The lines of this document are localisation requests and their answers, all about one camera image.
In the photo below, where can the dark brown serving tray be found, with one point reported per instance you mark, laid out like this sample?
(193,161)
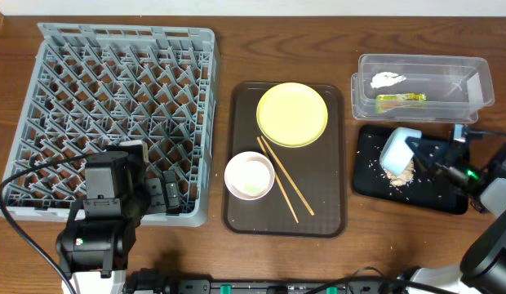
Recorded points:
(318,169)

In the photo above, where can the green snack wrapper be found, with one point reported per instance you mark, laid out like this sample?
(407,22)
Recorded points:
(385,103)

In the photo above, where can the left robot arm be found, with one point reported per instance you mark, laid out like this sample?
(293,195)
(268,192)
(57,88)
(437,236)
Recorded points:
(94,246)

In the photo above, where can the wooden chopstick left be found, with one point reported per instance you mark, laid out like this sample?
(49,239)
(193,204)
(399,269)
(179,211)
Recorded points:
(277,183)

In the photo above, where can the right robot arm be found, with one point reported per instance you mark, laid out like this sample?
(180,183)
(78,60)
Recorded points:
(483,266)

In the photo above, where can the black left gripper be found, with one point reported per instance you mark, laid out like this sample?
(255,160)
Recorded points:
(157,200)

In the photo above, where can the light blue bowl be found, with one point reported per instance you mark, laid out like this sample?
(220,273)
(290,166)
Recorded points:
(396,154)

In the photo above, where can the black tray bin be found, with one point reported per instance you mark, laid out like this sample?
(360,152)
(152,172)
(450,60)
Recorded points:
(369,178)

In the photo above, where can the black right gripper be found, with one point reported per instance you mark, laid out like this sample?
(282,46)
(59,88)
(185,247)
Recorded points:
(430,167)

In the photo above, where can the yellow plate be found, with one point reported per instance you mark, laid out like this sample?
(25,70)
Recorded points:
(292,115)

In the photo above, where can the wooden chopstick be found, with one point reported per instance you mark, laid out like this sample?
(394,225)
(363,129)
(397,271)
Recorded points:
(264,145)
(277,183)

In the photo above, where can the wooden chopstick right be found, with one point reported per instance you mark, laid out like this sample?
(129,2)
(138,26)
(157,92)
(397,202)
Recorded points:
(264,145)

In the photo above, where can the rice and nut scraps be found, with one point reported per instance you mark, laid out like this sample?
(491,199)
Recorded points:
(404,178)

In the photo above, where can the white cup in pink bowl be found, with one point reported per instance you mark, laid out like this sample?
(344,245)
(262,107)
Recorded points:
(251,178)

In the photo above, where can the clear plastic bin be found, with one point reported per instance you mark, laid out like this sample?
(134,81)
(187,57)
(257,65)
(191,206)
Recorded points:
(457,87)

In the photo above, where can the grey dishwasher rack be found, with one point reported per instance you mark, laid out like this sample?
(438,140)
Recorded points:
(95,85)

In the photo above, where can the white tissue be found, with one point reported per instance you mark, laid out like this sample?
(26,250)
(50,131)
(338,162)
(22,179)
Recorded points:
(386,79)

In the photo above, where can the pink bowl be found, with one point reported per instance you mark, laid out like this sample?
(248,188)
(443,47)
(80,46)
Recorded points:
(232,166)

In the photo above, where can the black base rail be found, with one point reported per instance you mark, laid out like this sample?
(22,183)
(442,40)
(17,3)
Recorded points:
(364,280)

